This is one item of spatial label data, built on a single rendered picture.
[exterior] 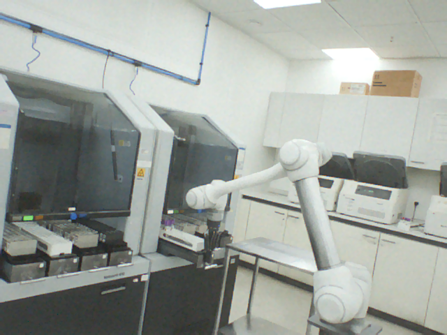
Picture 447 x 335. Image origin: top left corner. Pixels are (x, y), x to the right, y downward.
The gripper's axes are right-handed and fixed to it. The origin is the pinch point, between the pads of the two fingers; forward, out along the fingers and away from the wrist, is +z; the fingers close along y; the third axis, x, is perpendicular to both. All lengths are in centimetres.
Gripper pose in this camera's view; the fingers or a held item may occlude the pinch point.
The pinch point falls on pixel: (209, 256)
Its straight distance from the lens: 214.6
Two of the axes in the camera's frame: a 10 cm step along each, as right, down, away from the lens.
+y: -6.1, -0.5, -7.9
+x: 7.8, 1.4, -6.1
